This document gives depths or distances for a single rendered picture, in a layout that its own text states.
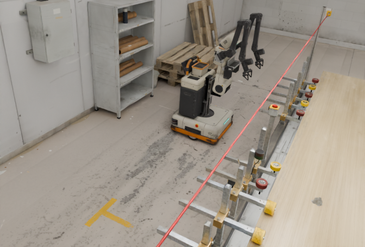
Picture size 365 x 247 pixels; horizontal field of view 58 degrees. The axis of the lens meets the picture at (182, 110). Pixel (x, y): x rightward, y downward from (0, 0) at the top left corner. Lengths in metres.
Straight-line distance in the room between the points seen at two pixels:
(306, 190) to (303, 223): 0.32
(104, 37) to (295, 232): 3.26
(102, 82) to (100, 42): 0.57
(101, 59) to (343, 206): 3.35
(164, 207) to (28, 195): 1.34
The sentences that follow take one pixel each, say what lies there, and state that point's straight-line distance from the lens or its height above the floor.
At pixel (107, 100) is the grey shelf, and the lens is 4.74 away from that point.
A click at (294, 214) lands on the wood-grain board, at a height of 0.90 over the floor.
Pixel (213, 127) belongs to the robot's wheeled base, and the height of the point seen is 0.27.
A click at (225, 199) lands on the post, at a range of 1.93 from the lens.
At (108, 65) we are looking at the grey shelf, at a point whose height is 0.77.
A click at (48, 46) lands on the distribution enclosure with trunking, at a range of 3.79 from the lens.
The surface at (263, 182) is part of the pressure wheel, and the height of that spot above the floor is 0.91.
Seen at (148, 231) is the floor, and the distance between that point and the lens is 3.16.
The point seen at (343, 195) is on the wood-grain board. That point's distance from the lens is 2.52.
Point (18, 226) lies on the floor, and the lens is 3.41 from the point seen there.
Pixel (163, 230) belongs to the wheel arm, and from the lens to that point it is 1.89.
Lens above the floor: 2.38
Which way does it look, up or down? 28 degrees down
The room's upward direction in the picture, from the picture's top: 4 degrees clockwise
